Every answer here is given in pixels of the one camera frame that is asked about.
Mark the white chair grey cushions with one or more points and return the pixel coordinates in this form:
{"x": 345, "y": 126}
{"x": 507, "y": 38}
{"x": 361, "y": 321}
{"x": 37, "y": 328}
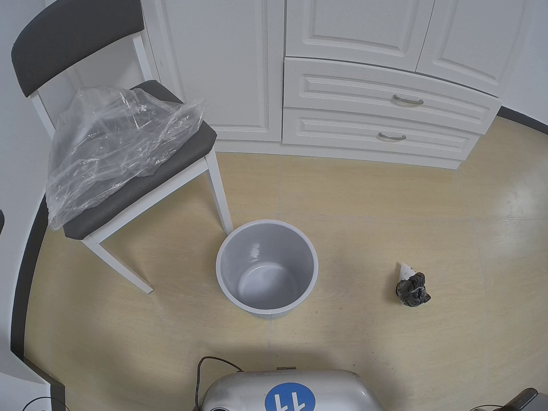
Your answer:
{"x": 77, "y": 24}

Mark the white wardrobe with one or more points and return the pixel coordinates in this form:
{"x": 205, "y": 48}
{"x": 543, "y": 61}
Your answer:
{"x": 351, "y": 11}

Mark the black plastic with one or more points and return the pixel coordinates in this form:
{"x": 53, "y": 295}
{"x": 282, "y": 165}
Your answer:
{"x": 413, "y": 293}

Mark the clear plastic bag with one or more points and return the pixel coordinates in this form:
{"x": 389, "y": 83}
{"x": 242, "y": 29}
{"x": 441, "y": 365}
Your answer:
{"x": 102, "y": 144}

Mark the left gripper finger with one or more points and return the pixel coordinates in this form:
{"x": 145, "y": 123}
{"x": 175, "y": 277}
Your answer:
{"x": 1, "y": 223}

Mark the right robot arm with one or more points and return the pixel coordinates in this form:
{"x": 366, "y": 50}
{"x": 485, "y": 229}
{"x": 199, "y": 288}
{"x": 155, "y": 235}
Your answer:
{"x": 524, "y": 400}

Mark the white trash bin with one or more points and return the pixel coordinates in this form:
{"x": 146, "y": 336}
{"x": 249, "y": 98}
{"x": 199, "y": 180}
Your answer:
{"x": 265, "y": 311}

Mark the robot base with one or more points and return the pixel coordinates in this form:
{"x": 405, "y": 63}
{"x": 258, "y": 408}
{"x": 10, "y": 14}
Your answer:
{"x": 239, "y": 394}

